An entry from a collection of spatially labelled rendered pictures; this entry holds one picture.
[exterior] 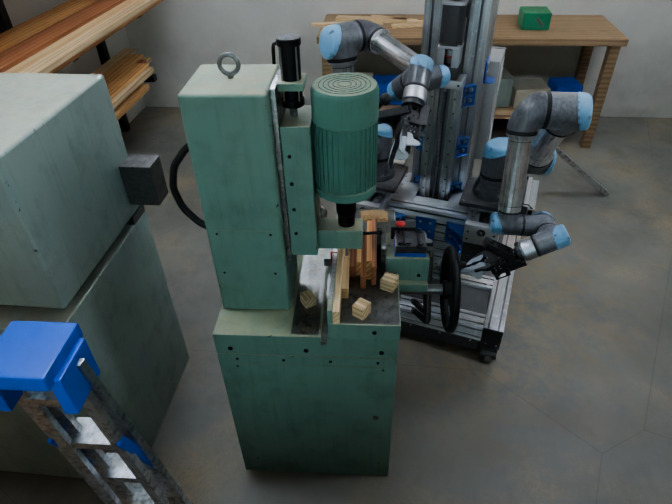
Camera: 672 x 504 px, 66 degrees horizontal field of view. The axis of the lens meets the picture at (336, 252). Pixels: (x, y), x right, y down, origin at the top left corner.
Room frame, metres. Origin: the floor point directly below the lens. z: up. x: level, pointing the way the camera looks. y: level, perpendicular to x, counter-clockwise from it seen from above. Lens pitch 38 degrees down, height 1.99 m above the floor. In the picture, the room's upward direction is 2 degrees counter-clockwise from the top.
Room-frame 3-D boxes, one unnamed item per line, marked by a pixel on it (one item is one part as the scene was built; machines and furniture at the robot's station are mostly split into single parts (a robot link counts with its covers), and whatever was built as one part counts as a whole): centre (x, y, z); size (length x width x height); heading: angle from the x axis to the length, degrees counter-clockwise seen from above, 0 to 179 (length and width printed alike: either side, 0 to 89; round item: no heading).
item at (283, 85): (1.31, 0.10, 1.53); 0.08 x 0.08 x 0.17; 86
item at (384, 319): (1.33, -0.14, 0.87); 0.61 x 0.30 x 0.06; 176
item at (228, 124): (1.32, 0.26, 1.16); 0.22 x 0.22 x 0.72; 86
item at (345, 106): (1.30, -0.03, 1.35); 0.18 x 0.18 x 0.31
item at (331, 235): (1.30, -0.01, 1.03); 0.14 x 0.07 x 0.09; 86
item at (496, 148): (1.85, -0.66, 0.98); 0.13 x 0.12 x 0.14; 81
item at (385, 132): (2.03, -0.19, 0.98); 0.13 x 0.12 x 0.14; 120
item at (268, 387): (1.31, 0.09, 0.35); 0.58 x 0.45 x 0.71; 86
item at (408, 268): (1.33, -0.23, 0.91); 0.15 x 0.14 x 0.09; 176
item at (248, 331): (1.31, 0.09, 0.76); 0.57 x 0.45 x 0.09; 86
